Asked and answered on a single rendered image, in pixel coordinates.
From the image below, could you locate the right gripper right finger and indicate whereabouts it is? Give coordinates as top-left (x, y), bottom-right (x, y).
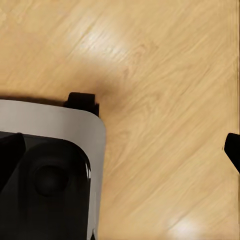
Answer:
top-left (224, 133), bottom-right (240, 173)

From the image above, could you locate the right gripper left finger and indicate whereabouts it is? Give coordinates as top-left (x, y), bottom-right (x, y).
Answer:
top-left (0, 133), bottom-right (26, 193)

